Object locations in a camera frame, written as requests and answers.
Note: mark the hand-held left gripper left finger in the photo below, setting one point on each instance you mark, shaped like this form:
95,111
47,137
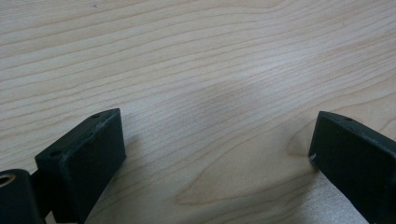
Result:
84,158

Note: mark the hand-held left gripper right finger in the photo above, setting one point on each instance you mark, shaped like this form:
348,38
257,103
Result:
355,161

